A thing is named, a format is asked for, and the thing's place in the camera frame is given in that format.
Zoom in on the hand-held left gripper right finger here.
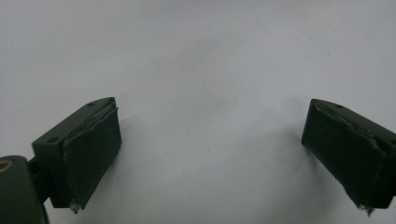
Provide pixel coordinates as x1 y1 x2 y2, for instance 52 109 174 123
301 98 396 217

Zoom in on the light blue foam mat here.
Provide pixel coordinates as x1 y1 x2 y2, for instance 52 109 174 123
0 0 396 224

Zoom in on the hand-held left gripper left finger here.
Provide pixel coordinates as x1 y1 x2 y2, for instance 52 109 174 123
31 96 122 215

